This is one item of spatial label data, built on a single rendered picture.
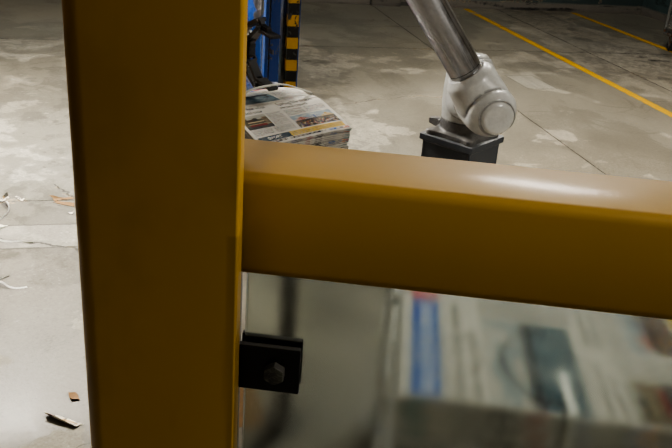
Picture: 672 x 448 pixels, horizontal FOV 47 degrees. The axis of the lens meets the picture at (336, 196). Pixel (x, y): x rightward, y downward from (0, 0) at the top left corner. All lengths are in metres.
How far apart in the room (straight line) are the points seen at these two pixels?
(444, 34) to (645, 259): 1.88
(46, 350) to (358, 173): 2.90
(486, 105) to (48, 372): 1.87
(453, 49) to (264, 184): 1.91
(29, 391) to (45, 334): 0.36
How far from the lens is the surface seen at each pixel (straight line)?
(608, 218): 0.41
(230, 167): 0.39
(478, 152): 2.58
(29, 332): 3.39
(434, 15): 2.26
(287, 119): 2.08
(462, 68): 2.31
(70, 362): 3.18
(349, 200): 0.40
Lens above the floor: 1.80
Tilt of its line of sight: 23 degrees down
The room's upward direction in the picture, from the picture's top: 4 degrees clockwise
